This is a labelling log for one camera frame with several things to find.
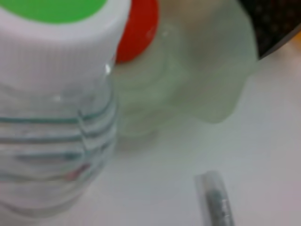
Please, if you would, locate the red-orange fruit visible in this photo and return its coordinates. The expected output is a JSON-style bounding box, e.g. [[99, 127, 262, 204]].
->
[[114, 0, 159, 65]]

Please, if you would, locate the clear glass fruit plate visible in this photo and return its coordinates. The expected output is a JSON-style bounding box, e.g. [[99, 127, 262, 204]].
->
[[112, 0, 259, 139]]

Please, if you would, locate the black mesh pen holder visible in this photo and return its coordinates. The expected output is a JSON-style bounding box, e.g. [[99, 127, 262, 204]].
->
[[237, 0, 301, 60]]

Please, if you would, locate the grey marker pen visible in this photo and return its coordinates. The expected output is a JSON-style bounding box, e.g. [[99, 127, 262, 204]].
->
[[194, 170, 236, 226]]

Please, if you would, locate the clear water bottle green label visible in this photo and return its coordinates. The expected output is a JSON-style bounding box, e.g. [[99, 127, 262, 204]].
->
[[0, 0, 119, 221]]

